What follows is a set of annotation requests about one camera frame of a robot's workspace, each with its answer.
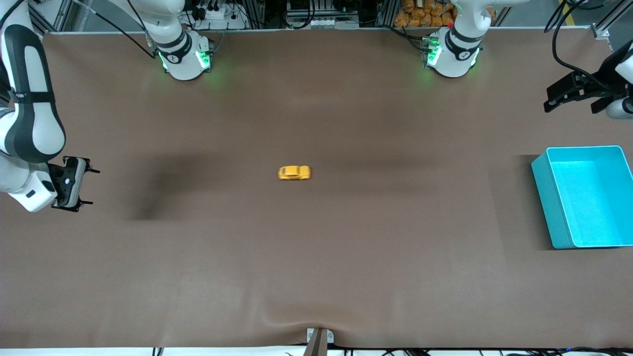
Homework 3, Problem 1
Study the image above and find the yellow beetle toy car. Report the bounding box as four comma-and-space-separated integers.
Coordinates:
277, 165, 312, 181

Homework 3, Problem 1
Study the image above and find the teal plastic bin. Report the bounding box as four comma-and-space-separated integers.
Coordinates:
531, 145, 633, 250

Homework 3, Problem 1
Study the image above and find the orange mesh fruit bag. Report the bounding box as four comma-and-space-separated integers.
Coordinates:
394, 0, 458, 28

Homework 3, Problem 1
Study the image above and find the white power strip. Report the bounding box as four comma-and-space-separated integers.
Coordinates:
190, 4, 248, 30

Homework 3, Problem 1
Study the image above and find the brown table mat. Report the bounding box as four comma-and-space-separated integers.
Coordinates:
0, 27, 633, 350

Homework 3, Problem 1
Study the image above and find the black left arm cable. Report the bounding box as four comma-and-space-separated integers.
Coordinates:
544, 0, 611, 86

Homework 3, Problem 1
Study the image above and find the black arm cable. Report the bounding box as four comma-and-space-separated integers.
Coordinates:
544, 0, 611, 86
72, 0, 156, 59

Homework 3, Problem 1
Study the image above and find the aluminium frame post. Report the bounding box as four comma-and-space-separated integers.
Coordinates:
591, 0, 633, 41
29, 0, 67, 34

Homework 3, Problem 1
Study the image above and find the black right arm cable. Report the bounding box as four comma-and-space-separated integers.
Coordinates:
72, 0, 156, 59

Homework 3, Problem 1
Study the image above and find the metal mat clamp bracket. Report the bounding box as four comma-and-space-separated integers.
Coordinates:
303, 327, 335, 356

